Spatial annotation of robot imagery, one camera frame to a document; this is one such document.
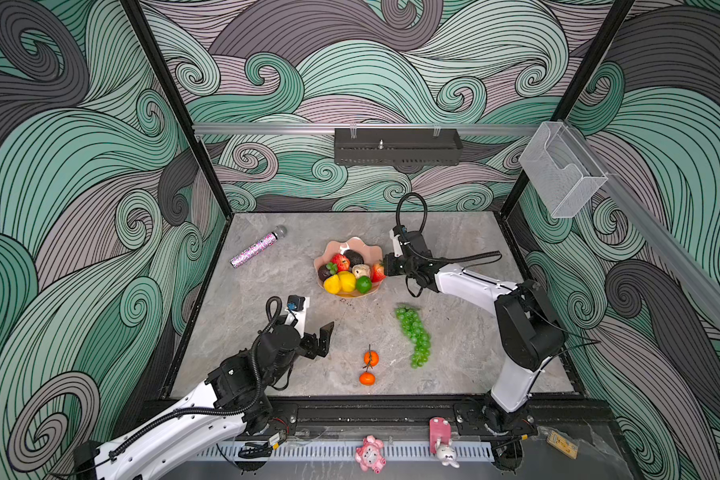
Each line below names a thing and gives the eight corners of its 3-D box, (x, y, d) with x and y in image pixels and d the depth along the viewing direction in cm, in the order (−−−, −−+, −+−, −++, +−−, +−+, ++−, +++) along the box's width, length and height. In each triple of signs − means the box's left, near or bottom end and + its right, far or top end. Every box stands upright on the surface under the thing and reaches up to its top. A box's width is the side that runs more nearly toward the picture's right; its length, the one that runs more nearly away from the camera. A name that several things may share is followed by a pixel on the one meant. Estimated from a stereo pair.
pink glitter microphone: (231, 266, 105) (228, 261, 103) (283, 229, 117) (282, 224, 115) (236, 271, 104) (233, 265, 102) (288, 233, 116) (287, 228, 113)
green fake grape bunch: (412, 368, 83) (416, 362, 79) (396, 314, 94) (398, 306, 90) (432, 364, 84) (437, 358, 80) (414, 311, 95) (417, 303, 90)
